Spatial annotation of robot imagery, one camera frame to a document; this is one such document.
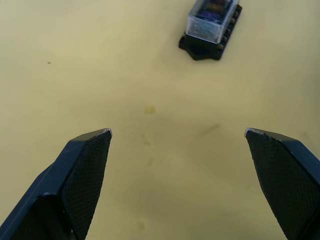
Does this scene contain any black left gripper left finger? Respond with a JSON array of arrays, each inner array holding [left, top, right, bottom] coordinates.
[[0, 128, 113, 240]]

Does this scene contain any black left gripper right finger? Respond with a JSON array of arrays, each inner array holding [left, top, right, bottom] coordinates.
[[243, 127, 320, 240]]

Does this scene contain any black fuse box base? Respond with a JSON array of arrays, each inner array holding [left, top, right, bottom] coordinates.
[[178, 4, 244, 62]]

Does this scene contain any clear plastic fuse box cover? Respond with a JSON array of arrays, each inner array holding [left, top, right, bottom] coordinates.
[[185, 0, 241, 44]]

